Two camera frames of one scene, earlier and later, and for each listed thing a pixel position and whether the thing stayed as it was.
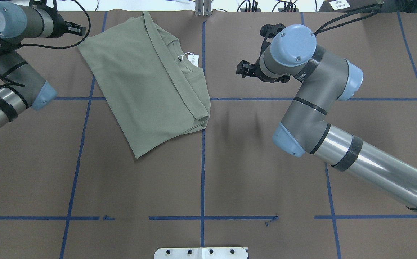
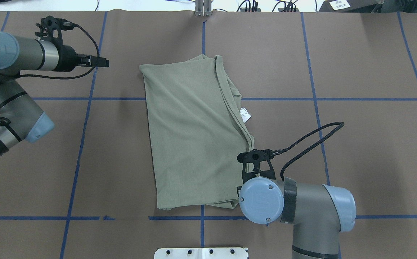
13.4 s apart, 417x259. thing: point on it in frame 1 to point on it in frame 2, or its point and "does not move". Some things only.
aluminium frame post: (203, 8) does not move
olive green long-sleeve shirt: (155, 95) to (193, 108)
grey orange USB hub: (243, 9) does not move
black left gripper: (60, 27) to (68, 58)
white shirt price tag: (194, 59) to (245, 115)
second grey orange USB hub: (280, 9) does not move
